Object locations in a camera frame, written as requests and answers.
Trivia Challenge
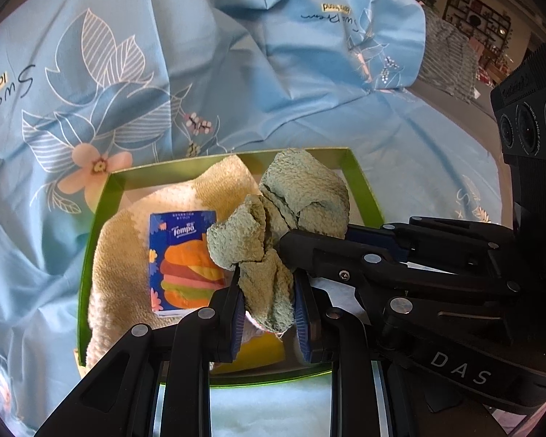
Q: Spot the light blue floral bedsheet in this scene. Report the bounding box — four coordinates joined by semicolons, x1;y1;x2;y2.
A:
0;0;529;437

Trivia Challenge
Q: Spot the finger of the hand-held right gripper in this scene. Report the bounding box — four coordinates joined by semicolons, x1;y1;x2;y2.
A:
346;218;516;278
280;230;520;324

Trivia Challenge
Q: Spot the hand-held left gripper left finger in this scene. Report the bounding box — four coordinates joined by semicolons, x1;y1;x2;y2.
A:
36;284;247;437

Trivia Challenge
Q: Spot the cream quilted towel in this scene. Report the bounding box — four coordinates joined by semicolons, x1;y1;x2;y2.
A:
86;155;265;369

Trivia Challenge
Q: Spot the burger print tissue packet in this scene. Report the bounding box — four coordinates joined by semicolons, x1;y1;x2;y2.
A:
148;209;230;317

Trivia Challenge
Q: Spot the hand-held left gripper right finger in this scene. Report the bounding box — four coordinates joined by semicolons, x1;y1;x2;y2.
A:
293;271;444;437

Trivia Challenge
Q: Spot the dark display shelf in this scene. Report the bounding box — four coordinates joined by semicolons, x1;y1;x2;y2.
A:
443;0;515;51

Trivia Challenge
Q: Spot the pale green textured cloth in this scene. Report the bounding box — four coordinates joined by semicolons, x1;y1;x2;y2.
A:
206;148;350;333

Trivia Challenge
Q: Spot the green cardboard box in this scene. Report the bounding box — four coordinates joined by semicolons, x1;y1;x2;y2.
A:
75;146;385;387

